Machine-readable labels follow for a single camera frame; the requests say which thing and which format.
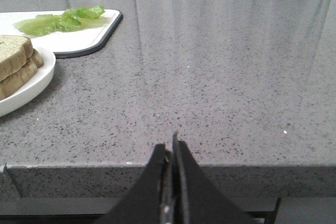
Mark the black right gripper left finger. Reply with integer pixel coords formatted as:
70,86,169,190
95,144,165,223

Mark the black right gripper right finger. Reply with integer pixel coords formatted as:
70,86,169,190
172,133,256,223

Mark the green lettuce leaf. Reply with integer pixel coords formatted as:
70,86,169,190
13,6,105,37

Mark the bread slice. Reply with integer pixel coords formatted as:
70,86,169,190
1,49,44,100
1,35,34,81

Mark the white round plate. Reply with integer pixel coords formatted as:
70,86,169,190
1,47,56,116

